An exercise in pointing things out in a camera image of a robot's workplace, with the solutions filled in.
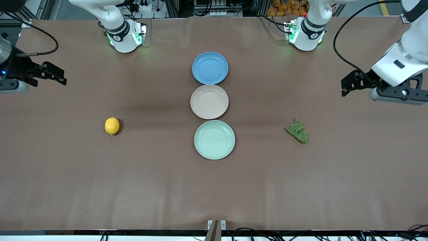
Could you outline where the green lettuce piece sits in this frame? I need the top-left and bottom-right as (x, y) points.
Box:
(285, 117), (309, 145)

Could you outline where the yellow lemon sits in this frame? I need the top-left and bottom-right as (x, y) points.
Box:
(105, 117), (120, 136)

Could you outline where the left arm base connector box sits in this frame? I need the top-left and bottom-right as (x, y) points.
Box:
(284, 21), (299, 44)

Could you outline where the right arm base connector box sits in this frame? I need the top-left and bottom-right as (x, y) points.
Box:
(134, 22), (147, 46)

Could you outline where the bag of orange fruit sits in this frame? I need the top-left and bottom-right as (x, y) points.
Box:
(266, 0), (309, 17)

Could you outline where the white power strip with plugs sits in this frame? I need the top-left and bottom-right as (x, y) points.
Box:
(129, 0), (153, 12)

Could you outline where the brown table cover sheet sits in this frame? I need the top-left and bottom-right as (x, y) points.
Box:
(0, 16), (428, 231)

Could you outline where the blue round plate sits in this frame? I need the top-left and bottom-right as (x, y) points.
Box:
(192, 52), (229, 85)

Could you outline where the beige round plate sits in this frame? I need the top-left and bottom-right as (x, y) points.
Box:
(190, 84), (229, 120)

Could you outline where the mint green round plate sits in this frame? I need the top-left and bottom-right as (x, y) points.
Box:
(194, 120), (235, 160)

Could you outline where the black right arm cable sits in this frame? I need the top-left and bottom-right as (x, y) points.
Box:
(0, 12), (60, 57)

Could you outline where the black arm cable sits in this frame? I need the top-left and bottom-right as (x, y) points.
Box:
(0, 12), (60, 57)
(333, 0), (402, 76)

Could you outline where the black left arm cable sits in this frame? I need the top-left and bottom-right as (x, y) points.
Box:
(333, 0), (402, 76)

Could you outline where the grey metal bracket plate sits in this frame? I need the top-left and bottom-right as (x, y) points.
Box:
(207, 220), (226, 231)

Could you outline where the brown upright post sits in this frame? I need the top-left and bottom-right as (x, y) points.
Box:
(204, 220), (222, 241)

